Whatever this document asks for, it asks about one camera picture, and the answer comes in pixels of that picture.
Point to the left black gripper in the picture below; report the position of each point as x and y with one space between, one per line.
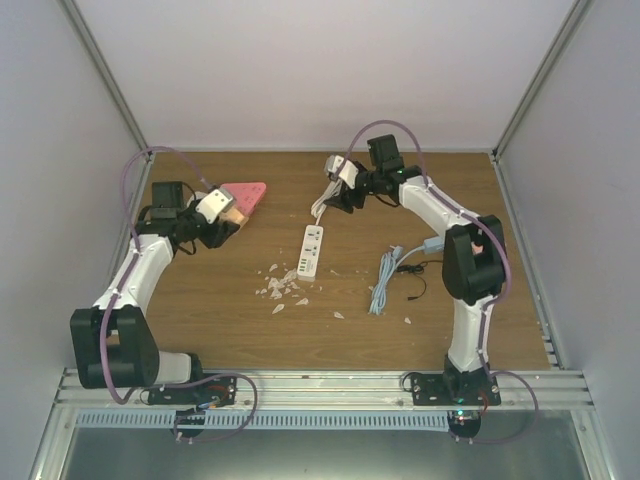
218 234

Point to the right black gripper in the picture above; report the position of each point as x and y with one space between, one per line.
346 200

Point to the pink triangular power socket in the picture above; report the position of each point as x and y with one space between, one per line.
247 195

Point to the light blue power strip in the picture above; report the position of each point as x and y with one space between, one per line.
433 245

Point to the white power strip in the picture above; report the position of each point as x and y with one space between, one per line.
308 261

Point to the pink block socket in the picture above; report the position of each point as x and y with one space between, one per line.
477 249

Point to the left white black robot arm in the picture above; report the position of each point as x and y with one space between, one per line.
114 347

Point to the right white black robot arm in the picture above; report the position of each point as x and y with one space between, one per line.
475 268

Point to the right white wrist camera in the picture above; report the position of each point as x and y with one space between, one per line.
339 168

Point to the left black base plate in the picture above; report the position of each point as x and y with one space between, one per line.
209 393

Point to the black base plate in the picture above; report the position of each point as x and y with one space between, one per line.
452 389
209 393

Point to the aluminium frame rail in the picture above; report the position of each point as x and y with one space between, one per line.
382 390

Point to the grey slotted cable duct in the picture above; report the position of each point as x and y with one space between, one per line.
266 420

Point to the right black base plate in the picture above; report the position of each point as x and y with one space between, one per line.
452 389

